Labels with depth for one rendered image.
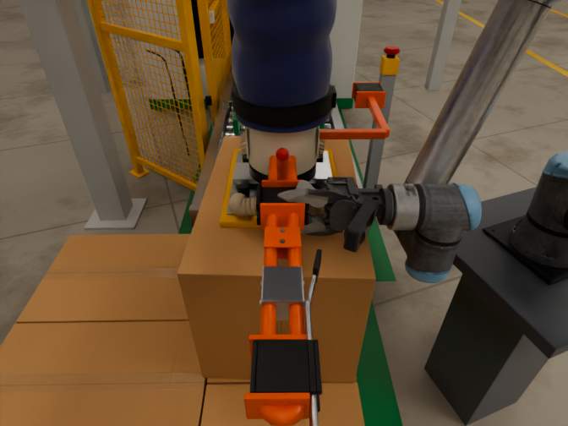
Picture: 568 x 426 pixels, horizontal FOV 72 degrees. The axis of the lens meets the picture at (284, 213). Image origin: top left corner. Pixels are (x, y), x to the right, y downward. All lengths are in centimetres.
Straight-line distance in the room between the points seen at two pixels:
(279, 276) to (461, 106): 49
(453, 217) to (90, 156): 198
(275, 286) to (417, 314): 149
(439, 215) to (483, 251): 50
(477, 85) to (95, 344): 115
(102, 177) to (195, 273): 168
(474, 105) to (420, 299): 138
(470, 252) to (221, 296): 72
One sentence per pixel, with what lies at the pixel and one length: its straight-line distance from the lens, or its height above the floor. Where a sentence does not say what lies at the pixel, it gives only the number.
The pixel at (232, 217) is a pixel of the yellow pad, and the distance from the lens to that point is 91.
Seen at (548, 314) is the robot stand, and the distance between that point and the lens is 117.
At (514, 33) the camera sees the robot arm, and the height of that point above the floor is 135.
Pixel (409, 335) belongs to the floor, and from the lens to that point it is 194.
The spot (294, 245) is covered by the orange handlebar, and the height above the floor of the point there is 109.
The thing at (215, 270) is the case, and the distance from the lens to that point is 81.
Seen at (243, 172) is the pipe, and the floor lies 99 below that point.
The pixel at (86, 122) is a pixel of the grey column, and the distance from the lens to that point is 228.
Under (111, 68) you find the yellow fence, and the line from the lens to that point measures 273.
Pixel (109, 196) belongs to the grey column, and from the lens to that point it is 250.
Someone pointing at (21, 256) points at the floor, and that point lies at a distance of 262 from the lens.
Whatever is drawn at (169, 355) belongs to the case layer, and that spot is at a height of 54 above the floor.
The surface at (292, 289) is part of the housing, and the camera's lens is 58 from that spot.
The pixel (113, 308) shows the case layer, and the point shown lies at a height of 54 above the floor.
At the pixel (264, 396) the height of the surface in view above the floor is 109.
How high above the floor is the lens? 152
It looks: 38 degrees down
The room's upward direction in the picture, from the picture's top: straight up
